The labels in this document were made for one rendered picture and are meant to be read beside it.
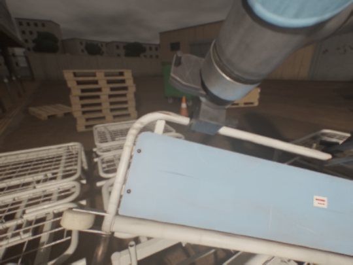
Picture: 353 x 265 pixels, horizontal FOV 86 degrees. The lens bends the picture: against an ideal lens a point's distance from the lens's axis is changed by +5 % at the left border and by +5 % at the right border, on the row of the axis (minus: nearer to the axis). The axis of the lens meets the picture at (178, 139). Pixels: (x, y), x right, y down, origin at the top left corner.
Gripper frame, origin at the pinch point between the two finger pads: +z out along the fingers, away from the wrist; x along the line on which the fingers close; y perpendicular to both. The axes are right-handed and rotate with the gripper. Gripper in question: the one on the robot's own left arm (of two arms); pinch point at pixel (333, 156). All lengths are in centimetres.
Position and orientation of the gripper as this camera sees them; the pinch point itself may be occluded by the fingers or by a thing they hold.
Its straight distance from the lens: 68.6
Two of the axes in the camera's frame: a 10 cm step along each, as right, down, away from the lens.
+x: 1.6, -9.2, 3.5
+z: -2.3, 3.1, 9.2
